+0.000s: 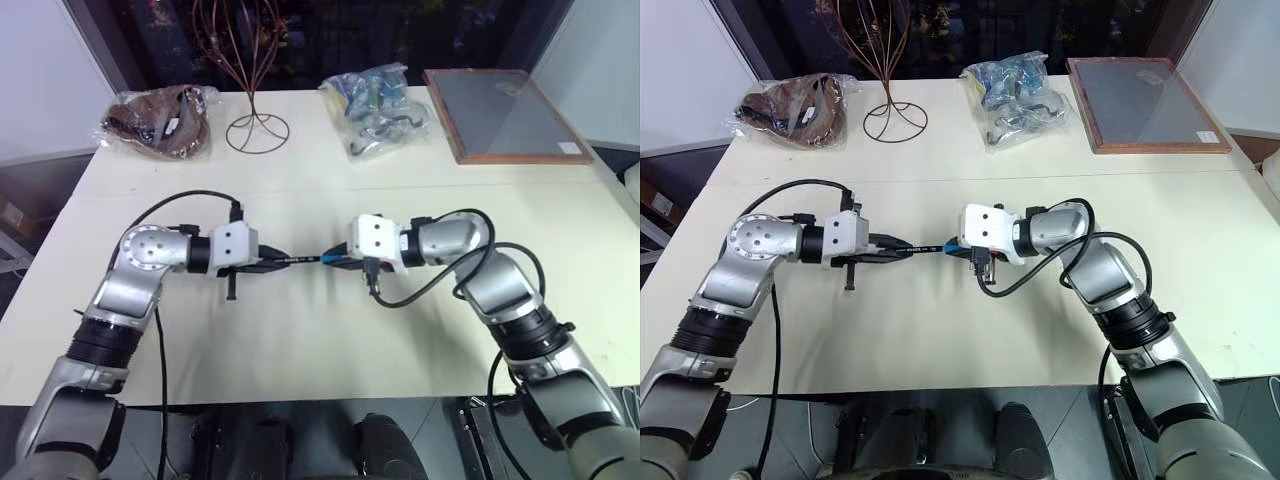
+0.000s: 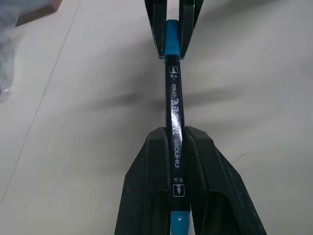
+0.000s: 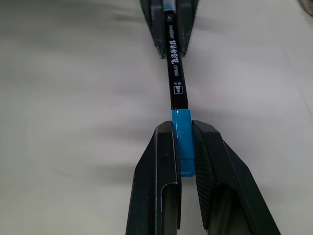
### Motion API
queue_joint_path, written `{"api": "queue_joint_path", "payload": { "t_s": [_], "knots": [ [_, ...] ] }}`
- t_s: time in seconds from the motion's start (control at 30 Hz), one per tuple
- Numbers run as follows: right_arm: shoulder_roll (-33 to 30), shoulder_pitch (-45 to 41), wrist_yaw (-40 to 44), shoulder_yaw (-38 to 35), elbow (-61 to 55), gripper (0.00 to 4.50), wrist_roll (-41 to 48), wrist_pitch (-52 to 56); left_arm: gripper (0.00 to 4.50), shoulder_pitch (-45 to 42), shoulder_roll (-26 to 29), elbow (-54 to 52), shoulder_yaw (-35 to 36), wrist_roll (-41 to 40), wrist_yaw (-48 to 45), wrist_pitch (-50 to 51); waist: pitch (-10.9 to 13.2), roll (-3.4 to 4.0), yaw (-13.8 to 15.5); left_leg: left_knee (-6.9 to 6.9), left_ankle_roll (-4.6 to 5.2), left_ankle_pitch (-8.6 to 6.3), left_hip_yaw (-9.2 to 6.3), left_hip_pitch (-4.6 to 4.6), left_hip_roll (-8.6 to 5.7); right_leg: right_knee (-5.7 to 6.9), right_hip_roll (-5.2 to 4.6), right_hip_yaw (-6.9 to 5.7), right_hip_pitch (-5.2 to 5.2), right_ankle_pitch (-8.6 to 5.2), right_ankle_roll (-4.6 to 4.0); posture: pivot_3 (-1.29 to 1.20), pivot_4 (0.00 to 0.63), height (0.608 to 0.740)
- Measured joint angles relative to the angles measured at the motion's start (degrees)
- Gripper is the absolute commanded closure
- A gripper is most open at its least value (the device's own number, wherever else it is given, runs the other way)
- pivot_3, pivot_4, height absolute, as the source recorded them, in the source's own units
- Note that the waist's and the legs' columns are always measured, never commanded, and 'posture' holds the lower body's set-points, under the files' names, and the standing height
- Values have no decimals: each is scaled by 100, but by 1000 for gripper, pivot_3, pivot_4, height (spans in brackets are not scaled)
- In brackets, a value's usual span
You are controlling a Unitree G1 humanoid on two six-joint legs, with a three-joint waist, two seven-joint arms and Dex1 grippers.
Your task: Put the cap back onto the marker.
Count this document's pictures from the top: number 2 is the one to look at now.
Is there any clear plastic bag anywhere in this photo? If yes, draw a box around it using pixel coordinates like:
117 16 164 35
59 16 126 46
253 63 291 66
0 0 20 103

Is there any brown wooden board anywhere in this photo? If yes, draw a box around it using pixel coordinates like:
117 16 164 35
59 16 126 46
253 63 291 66
15 0 65 27

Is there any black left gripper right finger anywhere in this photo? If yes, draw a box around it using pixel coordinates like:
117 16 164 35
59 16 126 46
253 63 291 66
181 125 268 235

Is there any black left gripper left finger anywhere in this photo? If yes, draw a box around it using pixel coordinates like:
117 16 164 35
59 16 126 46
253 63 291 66
114 126 173 235

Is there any black marker with white print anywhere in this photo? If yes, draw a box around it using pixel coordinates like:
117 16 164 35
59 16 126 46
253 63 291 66
163 54 194 235

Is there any blue marker cap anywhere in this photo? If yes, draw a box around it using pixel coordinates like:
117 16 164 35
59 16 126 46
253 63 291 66
164 19 182 57

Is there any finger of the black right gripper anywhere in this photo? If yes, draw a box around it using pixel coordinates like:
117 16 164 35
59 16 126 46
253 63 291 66
178 0 204 59
144 0 170 60

